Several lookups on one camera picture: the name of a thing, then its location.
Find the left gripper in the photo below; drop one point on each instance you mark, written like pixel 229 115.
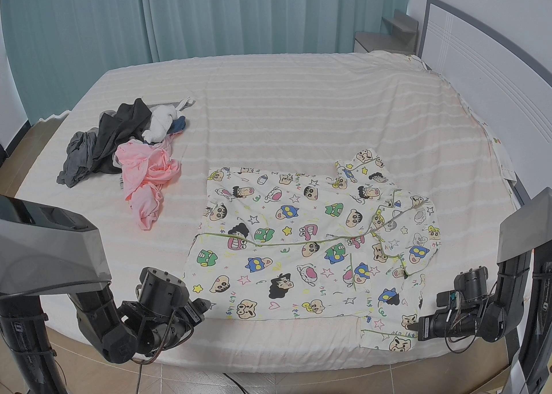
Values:
pixel 199 312

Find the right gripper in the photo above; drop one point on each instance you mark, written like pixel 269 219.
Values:
pixel 435 326

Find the white printed pyjama top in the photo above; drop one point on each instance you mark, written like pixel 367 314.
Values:
pixel 302 245

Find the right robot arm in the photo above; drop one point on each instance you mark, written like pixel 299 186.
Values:
pixel 517 263

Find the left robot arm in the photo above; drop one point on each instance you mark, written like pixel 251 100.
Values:
pixel 47 245

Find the pile of clothes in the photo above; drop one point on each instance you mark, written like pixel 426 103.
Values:
pixel 108 138

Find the pink garment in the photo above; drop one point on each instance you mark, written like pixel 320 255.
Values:
pixel 142 172

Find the bed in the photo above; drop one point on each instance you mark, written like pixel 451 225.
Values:
pixel 302 99

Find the grey bedside table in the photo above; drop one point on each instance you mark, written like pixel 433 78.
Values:
pixel 381 41

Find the blue-green curtain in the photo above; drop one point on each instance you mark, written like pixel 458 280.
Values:
pixel 276 0
pixel 73 30

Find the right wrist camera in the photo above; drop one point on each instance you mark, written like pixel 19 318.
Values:
pixel 446 299

